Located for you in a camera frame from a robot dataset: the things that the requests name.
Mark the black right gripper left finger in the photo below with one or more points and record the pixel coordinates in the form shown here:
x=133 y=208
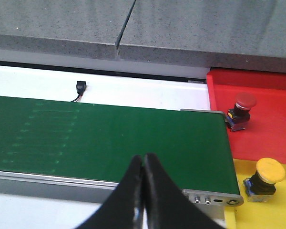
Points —
x=123 y=209

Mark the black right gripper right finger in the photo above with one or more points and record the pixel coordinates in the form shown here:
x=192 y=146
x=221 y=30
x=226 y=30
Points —
x=166 y=206

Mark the yellow mushroom push button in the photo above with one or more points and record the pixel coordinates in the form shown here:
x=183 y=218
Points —
x=260 y=187

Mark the red mushroom push button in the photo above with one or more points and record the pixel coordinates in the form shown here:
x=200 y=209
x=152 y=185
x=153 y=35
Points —
x=238 y=117

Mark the green conveyor belt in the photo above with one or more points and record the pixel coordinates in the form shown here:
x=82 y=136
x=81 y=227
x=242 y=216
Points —
x=97 y=142

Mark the yellow plastic tray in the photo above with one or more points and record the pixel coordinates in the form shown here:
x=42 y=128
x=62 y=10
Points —
x=256 y=215

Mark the red plastic tray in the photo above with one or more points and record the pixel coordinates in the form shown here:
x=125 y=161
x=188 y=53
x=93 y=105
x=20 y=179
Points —
x=265 y=135

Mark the grey stone counter left slab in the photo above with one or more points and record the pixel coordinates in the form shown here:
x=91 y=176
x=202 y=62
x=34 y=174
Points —
x=80 y=28

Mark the aluminium conveyor frame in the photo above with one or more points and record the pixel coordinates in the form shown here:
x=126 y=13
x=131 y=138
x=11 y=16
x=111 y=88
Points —
x=94 y=191

